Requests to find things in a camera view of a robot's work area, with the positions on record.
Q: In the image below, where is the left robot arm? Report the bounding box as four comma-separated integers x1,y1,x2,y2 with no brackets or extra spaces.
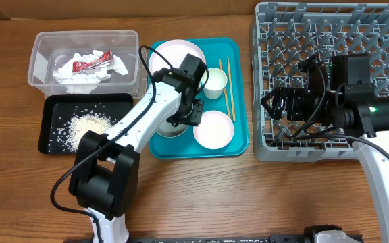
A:
68,54,207,242

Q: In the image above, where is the grey bowl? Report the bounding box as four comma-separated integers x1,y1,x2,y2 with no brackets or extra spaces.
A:
156,121,188,138

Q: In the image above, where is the white paper cup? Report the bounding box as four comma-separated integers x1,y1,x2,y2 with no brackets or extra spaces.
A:
201,67,228,99

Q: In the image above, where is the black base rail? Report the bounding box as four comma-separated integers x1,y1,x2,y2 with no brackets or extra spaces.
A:
63,233,364,243

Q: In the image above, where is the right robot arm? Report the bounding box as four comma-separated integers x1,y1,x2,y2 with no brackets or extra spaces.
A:
261,53,389,242

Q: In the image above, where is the grey dishwasher rack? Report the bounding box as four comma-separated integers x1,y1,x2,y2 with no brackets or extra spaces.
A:
250,2,389,162

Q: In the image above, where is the wooden chopstick left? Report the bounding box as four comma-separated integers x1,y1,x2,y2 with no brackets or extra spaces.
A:
219,59,230,118

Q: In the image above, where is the clear plastic bin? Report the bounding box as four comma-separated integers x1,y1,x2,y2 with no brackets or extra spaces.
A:
28,30,147,98

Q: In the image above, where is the black plastic tray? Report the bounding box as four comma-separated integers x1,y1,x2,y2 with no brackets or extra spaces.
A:
38,94,133,155

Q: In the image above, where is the small white bowl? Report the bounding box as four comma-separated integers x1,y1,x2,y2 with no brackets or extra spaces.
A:
193,111,234,150

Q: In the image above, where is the large white plate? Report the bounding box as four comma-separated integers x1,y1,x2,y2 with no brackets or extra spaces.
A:
149,39,207,74

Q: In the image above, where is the white rice pile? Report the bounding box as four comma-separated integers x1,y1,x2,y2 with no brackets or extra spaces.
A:
47,103,119,154

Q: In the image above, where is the red snack wrapper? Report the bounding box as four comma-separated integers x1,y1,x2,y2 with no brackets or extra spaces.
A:
72,51,113,74

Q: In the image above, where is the teal serving tray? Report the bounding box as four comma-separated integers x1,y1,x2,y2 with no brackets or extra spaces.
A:
149,37,249,159

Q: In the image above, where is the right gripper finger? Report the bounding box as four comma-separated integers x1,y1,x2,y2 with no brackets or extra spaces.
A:
261,88,281,103
261,100,276,118

